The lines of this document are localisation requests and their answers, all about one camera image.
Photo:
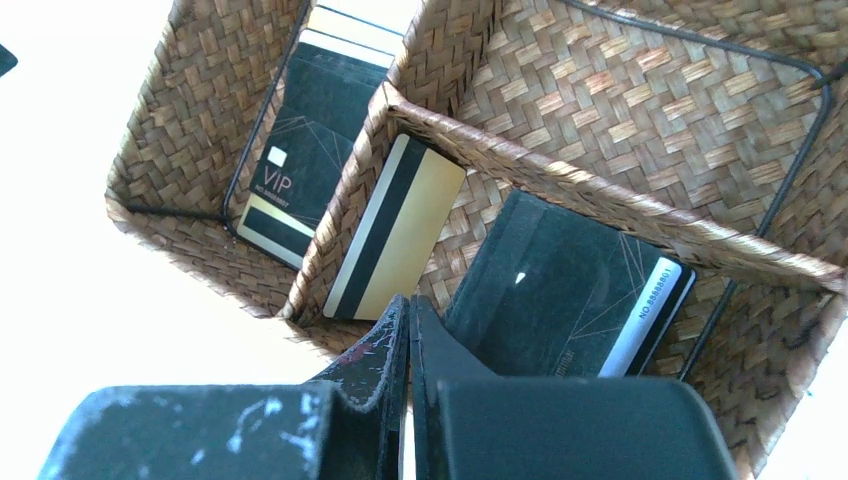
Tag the gold card in basket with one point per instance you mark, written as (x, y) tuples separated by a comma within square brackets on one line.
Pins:
[(277, 233)]

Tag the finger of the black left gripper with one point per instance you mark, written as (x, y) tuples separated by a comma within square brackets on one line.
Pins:
[(7, 61)]

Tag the black wallet in basket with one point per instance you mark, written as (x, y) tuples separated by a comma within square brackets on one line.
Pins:
[(553, 293)]

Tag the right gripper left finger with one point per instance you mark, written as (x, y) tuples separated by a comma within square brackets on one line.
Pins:
[(343, 423)]

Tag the silver card in basket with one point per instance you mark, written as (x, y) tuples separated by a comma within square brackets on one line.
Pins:
[(343, 33)]

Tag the brown wicker divided basket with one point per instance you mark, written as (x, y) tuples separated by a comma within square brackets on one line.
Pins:
[(714, 130)]

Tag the black VIP credit card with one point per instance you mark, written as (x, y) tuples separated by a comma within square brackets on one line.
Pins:
[(326, 97)]

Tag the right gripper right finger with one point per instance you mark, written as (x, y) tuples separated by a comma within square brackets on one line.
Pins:
[(470, 423)]

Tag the gold credit card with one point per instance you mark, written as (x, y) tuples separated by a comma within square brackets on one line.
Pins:
[(399, 228)]

